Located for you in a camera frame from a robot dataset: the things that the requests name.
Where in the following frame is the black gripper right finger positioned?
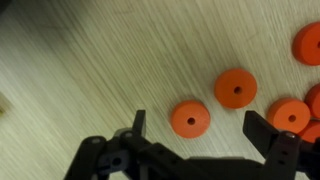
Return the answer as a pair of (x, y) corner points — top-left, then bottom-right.
(241, 109), (320, 180)

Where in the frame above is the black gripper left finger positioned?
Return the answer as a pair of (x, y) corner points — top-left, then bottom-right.
(64, 109), (214, 180)

